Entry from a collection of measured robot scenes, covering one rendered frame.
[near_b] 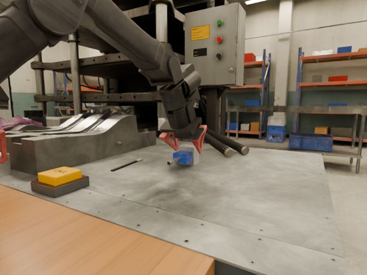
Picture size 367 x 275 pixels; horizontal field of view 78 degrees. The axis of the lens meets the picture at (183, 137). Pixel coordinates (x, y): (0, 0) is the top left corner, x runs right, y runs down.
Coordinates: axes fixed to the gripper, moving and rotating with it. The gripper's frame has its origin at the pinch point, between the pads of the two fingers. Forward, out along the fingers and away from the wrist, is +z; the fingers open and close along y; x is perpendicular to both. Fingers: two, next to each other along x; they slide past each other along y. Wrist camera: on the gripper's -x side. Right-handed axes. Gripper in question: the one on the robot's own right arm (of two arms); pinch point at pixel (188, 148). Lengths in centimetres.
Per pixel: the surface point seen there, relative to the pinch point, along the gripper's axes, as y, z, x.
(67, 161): 27.3, -7.3, 18.3
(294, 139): -14, 209, -274
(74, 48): 114, -19, -68
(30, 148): 29.1, -15.7, 23.0
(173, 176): -2.1, -1.9, 12.6
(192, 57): 28, -4, -70
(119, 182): 6.5, -6.6, 20.8
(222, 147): -5.4, 9.0, -12.3
